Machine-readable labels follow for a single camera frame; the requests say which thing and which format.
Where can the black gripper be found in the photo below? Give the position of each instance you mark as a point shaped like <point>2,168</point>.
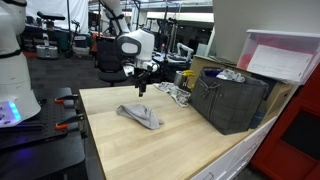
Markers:
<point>142,77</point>

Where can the grey microfibre towel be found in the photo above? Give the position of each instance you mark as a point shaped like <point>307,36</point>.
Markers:
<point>141,115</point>

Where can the small white robot arm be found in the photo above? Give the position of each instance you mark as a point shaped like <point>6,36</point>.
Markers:
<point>185,50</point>

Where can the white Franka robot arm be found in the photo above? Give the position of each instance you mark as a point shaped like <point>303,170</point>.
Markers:
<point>146,43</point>

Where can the white patterned rag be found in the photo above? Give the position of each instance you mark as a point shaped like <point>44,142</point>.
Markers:
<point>178,95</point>

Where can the grey metal cup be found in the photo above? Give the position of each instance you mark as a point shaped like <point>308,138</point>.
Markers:
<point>179,79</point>

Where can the black office chair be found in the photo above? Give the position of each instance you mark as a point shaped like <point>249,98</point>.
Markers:
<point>106,58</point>

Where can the yellow artificial flowers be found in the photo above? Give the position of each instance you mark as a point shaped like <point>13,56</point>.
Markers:
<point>188,73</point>

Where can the kick scooter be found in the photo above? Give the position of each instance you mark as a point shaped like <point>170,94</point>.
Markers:
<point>78,40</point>

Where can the white plastic bag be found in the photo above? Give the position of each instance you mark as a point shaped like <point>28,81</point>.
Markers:
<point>231,76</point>

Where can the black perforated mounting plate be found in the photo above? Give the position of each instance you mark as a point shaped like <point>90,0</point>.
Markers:
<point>50,113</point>

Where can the grey round machine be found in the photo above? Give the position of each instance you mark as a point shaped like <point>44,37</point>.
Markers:
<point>46,51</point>

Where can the white curtain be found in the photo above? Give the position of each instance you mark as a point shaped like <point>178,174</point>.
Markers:
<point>66,13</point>

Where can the black robot cart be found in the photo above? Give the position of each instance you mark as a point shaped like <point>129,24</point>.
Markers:
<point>50,160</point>

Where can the dark blue container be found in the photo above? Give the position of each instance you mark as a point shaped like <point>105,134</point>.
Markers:
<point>257,118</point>

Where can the black saddle stand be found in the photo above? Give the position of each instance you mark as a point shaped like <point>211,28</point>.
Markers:
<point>50,15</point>

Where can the white drawer cabinet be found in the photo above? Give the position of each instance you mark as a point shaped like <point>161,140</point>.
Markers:
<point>240,160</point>

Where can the clear bin with pink contents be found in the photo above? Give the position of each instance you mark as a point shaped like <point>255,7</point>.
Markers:
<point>276,56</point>

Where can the brown cardboard box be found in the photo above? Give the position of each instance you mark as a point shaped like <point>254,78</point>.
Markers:
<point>281,95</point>

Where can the red cabinet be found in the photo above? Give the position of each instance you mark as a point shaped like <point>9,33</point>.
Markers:
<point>293,143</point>

